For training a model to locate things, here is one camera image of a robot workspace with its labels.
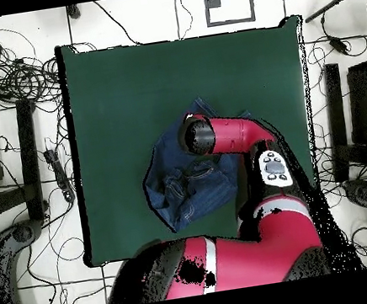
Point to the blue denim jeans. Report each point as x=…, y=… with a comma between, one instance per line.
x=188, y=182

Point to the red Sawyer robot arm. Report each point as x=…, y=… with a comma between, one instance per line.
x=253, y=254

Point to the dark green table cloth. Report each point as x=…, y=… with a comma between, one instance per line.
x=113, y=118

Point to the black upright bar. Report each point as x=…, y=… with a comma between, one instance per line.
x=29, y=158
x=337, y=118

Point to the black power strip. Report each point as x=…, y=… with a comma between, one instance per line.
x=59, y=172

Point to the small black floor object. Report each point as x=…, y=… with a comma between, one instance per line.
x=73, y=11

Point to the black power adapter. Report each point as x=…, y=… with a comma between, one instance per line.
x=337, y=43

